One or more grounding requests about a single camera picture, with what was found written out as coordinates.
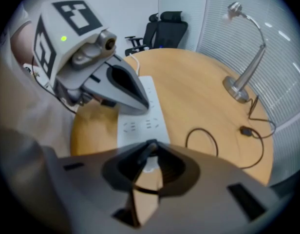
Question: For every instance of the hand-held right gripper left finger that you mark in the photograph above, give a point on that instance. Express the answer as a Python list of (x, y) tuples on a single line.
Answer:
[(86, 179)]

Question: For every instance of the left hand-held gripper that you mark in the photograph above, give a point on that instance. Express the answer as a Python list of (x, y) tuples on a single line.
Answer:
[(64, 45)]

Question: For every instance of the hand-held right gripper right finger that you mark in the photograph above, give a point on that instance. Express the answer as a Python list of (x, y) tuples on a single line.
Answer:
[(213, 203)]

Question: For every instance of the white power strip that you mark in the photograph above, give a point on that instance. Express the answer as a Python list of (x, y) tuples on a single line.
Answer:
[(150, 121)]

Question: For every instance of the silver desk lamp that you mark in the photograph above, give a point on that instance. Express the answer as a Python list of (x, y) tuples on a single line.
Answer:
[(249, 69)]

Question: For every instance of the person's left forearm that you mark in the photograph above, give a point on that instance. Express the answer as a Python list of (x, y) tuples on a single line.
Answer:
[(19, 43)]

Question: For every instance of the black office chair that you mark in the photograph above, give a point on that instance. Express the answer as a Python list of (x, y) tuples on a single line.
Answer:
[(150, 33), (172, 33)]

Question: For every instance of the round wooden table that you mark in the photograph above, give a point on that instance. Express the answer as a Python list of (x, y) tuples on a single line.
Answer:
[(189, 86)]

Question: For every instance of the person's white printed shirt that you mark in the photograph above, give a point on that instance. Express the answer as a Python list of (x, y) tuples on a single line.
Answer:
[(23, 111)]

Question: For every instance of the white window blinds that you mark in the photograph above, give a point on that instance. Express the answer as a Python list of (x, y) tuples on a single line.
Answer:
[(281, 82)]

